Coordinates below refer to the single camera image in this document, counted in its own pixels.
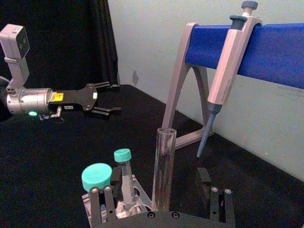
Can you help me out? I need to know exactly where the wide tube with teal cap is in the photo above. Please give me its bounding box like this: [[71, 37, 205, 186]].
[[81, 163, 114, 192]]

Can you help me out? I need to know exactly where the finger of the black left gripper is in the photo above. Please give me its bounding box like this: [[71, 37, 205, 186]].
[[91, 106, 122, 117], [94, 81, 121, 93]]

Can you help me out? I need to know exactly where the black table cloth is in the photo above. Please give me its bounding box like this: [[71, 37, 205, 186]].
[[0, 84, 304, 228]]

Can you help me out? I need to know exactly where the black curtain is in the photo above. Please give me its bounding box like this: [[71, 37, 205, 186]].
[[0, 0, 121, 87]]

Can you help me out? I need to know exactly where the clear glass test tube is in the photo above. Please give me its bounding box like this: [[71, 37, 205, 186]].
[[151, 127, 177, 212]]

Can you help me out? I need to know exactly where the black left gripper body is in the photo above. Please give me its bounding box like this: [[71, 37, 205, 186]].
[[48, 83, 99, 117]]

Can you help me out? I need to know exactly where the thin cable with silver plug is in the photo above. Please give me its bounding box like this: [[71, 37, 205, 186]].
[[39, 106, 63, 121]]

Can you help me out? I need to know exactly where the grey pipette with blue-grey tip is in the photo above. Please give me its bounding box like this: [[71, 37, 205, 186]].
[[196, 0, 263, 159]]

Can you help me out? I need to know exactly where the small tube with teal cap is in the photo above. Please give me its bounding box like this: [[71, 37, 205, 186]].
[[113, 148, 136, 205]]

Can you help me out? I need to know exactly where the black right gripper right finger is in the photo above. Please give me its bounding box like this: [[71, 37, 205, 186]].
[[196, 167, 236, 224]]

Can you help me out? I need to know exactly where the grey stand with blue bar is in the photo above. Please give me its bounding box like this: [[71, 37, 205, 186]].
[[161, 22, 304, 149]]

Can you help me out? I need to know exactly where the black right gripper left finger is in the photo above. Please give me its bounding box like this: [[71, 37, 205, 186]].
[[89, 167, 123, 224]]

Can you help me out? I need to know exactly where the grey tube rack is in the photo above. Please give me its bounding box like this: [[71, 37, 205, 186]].
[[82, 174, 152, 226]]

